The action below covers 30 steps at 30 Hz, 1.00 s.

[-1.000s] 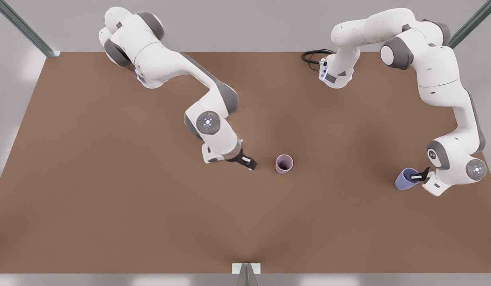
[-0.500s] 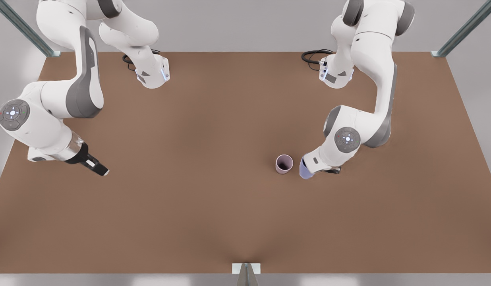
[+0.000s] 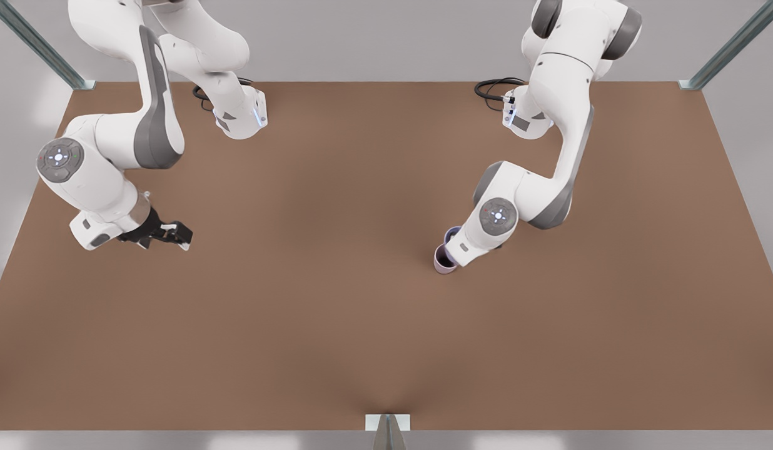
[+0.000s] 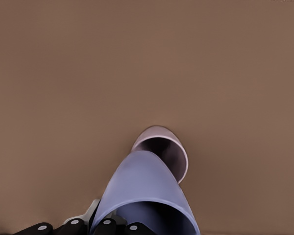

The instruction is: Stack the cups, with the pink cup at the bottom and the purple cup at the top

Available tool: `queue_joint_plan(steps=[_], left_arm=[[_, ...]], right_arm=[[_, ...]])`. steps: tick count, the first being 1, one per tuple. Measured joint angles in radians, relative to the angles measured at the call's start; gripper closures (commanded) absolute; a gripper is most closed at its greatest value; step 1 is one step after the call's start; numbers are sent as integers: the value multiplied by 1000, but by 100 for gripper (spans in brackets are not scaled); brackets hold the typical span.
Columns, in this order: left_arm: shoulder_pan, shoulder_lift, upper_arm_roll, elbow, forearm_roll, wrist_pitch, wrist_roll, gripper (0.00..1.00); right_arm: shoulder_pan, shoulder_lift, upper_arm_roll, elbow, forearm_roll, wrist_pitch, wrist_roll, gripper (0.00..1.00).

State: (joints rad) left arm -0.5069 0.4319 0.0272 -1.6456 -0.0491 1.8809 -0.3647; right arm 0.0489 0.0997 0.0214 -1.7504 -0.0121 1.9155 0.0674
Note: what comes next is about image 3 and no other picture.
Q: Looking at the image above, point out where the pink cup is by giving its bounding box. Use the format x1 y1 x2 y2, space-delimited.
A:
433 244 459 274

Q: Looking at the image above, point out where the black cable loop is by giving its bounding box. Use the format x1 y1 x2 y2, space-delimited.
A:
192 77 255 112
474 77 527 112

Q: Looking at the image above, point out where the silver frame post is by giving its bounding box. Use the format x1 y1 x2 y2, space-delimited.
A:
365 414 411 450
679 0 773 91
0 0 96 90

